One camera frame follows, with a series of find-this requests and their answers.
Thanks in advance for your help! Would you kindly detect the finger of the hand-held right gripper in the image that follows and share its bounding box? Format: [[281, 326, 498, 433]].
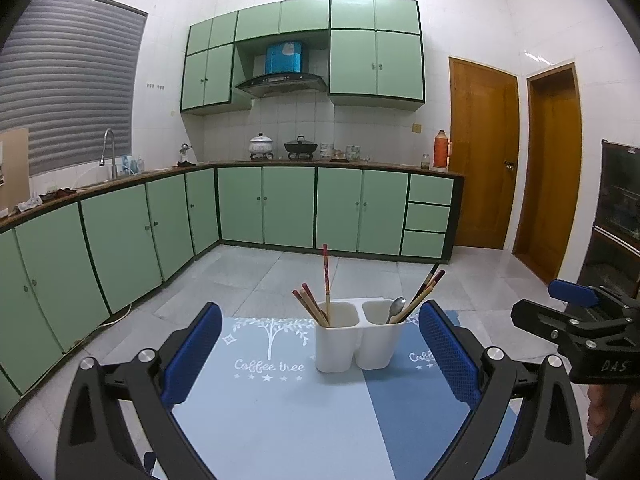
[[548, 280, 600, 307], [510, 299, 626, 345]]

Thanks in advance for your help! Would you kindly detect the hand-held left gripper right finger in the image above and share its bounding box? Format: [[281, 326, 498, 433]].
[[417, 300, 588, 480]]

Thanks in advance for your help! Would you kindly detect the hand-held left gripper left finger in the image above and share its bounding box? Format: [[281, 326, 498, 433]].
[[55, 301, 223, 480]]

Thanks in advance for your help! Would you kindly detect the tan wooden chopstick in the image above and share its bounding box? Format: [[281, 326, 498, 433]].
[[397, 280, 438, 324], [392, 270, 447, 324]]

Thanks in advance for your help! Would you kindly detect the dark-tipped wooden chopstick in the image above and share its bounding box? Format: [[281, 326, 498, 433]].
[[406, 262, 441, 313]]

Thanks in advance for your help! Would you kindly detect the white plastic utensil holder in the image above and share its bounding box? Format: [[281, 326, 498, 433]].
[[314, 298, 407, 374]]

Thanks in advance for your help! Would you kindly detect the red-tipped wooden chopstick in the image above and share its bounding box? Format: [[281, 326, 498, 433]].
[[300, 283, 331, 325], [292, 289, 328, 327]]

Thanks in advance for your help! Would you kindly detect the red patterned chopstick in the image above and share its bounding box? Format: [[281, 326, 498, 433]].
[[322, 244, 332, 318]]

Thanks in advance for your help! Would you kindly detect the person's right hand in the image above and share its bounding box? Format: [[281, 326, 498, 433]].
[[586, 384, 610, 437]]

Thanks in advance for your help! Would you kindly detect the black glass-front cabinet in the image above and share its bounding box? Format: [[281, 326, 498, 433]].
[[575, 140, 640, 301]]

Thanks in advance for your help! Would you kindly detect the blue printed table mat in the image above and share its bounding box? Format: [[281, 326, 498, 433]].
[[150, 310, 523, 480]]

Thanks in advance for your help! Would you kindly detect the recessed wooden door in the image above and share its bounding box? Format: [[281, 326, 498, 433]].
[[512, 61, 583, 286]]

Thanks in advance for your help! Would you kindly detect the green base cabinet run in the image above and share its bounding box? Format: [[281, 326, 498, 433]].
[[0, 167, 221, 418]]

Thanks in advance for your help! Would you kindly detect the closed wooden door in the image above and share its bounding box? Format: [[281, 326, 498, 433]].
[[448, 56, 521, 251]]

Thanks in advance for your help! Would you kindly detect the green base cabinet with drawers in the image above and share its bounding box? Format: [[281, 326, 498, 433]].
[[215, 162, 466, 262]]

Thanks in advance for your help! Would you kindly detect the orange thermos flask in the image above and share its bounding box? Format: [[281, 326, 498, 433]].
[[431, 129, 453, 171]]

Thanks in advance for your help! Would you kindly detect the brown kitchen countertop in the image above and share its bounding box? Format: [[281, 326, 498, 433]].
[[0, 159, 466, 233]]

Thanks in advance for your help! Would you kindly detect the metal sink faucet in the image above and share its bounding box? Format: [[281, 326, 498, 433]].
[[99, 128, 119, 179]]

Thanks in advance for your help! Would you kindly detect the white lidded pot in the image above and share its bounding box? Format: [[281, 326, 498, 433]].
[[248, 132, 275, 160]]

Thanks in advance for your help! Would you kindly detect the row of cups and jars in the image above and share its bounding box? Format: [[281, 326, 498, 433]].
[[319, 142, 373, 163]]

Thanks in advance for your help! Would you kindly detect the black lidded wok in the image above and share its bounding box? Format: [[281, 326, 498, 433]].
[[284, 135, 319, 160]]

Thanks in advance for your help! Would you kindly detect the cardboard sheet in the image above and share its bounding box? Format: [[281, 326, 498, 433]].
[[0, 127, 30, 212]]

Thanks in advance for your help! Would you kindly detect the black range hood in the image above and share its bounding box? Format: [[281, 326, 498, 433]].
[[235, 72, 328, 98]]

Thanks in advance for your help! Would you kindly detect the grey window blind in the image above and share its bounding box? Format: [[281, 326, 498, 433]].
[[0, 0, 149, 177]]

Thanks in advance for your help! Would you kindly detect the blue film-wrapped hood chimney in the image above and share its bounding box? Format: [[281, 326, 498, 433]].
[[265, 40, 305, 75]]

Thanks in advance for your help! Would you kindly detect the white floor cable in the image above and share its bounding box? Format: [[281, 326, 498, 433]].
[[75, 302, 132, 346]]

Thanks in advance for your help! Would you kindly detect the green wall cabinet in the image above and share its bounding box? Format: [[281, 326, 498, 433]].
[[180, 11, 252, 116], [234, 0, 332, 43], [327, 0, 426, 109]]

